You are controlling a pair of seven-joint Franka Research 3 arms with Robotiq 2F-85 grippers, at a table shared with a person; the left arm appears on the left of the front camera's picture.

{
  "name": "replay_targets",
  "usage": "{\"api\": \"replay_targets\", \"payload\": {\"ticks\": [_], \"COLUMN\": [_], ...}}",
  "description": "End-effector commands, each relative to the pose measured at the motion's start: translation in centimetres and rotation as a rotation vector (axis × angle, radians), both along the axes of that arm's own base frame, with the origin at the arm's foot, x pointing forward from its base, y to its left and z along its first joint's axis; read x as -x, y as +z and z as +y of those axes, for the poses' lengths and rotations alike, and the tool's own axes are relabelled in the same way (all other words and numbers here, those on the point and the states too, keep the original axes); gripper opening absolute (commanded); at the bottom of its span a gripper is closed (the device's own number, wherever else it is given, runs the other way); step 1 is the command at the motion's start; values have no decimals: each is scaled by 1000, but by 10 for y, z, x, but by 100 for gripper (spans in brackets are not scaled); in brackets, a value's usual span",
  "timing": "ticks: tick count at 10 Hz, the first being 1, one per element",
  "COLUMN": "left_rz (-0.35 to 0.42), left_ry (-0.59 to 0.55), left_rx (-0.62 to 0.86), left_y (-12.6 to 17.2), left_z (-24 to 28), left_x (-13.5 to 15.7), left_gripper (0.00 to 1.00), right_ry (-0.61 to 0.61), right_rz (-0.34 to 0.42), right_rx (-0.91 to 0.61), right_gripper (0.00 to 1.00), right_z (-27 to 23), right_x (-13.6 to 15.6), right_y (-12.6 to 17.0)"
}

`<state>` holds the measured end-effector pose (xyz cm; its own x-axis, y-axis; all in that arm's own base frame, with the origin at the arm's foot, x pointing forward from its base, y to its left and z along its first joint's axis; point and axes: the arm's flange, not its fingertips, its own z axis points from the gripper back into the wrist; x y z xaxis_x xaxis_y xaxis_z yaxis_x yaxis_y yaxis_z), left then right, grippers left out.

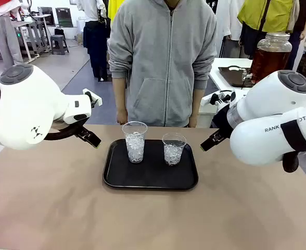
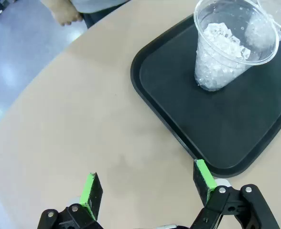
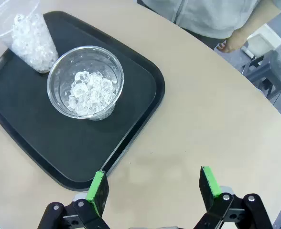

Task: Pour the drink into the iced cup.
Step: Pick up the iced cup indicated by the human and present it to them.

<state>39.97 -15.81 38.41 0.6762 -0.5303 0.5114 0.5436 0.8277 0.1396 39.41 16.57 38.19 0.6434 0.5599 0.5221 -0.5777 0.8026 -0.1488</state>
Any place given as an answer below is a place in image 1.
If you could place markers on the white metal workbench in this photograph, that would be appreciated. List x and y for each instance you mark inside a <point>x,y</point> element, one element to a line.
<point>33,19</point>

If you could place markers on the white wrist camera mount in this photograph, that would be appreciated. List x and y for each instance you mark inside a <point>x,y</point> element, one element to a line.
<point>207,98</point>
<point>94,98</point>

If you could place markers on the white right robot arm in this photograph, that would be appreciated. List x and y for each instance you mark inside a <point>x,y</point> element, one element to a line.
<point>267,104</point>

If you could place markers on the glass tea drink dispenser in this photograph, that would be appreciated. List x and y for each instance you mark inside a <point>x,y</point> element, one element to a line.
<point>270,62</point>

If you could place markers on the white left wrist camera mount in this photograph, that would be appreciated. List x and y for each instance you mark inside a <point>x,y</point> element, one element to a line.
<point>94,98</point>

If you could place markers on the dark plastic stool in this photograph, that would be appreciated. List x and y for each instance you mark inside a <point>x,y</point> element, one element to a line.
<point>60,44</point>

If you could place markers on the tall clear iced cup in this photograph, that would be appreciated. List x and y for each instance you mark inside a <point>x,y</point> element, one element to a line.
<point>136,153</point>

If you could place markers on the short clear iced cup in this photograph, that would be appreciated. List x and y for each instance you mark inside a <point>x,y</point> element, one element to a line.
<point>172,156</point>

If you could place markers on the dark brown tray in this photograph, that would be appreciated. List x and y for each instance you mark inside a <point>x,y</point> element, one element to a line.
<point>233,78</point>

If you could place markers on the person's left forearm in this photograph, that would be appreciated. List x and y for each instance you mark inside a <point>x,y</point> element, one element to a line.
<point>198,101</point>

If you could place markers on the person in gray hoodie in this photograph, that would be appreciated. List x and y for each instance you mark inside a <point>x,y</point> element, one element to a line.
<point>163,52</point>

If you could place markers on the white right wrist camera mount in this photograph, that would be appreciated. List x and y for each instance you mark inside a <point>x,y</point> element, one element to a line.
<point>207,98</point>

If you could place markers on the person's right hand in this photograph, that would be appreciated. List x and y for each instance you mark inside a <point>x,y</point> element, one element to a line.
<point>122,117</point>

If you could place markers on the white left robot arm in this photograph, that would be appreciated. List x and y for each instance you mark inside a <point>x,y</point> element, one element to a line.
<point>25,104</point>

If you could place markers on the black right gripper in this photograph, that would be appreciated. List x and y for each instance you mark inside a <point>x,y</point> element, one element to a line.
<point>220,119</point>

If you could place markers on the black plastic serving tray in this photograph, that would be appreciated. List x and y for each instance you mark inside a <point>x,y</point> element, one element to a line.
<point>153,177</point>

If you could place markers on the person's right forearm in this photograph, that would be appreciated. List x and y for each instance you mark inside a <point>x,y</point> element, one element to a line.
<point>119,93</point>

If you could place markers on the person's left hand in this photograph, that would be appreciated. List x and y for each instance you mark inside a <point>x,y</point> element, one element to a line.
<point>193,121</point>

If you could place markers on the dark display board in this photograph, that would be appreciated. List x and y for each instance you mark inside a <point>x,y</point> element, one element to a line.
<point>63,17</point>

